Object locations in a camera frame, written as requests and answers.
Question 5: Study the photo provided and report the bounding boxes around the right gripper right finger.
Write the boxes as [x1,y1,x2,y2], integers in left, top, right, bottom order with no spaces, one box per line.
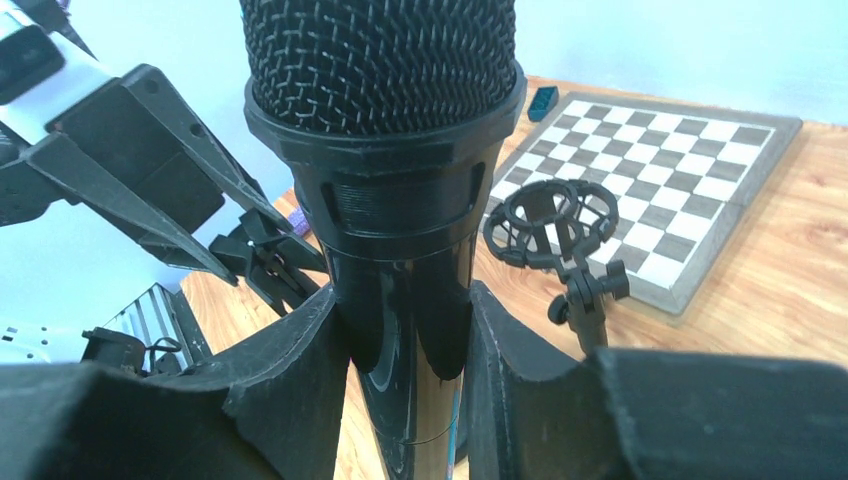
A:
[466,281,847,479]

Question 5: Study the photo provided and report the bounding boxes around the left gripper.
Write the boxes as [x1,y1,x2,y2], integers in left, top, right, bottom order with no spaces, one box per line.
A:
[1,64,292,286]

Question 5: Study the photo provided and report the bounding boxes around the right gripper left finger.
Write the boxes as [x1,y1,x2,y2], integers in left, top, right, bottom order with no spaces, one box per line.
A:
[1,287,349,479]

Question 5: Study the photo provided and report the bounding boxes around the purple glitter microphone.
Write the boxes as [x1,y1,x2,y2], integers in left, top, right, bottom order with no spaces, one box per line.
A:
[287,207,311,237]

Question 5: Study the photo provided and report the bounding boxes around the black microphone orange end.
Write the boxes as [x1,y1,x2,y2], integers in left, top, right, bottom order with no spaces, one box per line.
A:
[241,1,526,479]

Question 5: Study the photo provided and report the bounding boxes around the black tripod mic stand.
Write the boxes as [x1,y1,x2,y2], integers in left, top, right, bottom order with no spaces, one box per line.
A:
[482,179,630,355]

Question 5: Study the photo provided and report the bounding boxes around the chessboard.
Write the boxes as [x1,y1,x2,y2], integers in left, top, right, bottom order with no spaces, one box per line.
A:
[490,92,802,315]

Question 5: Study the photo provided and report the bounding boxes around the blue toy brick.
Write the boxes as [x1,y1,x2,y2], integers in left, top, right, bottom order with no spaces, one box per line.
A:
[527,86,560,123]

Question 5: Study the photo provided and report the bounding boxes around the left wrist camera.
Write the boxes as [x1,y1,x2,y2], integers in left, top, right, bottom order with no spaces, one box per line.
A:
[1,1,115,145]

